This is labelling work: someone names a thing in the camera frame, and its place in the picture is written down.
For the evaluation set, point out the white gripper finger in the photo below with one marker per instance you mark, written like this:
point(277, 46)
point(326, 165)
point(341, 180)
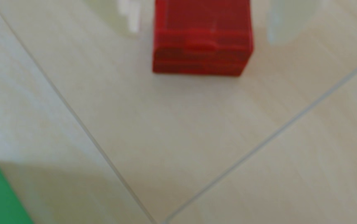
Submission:
point(130, 14)
point(287, 18)

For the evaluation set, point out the red block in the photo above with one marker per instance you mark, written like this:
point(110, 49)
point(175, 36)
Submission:
point(202, 37)

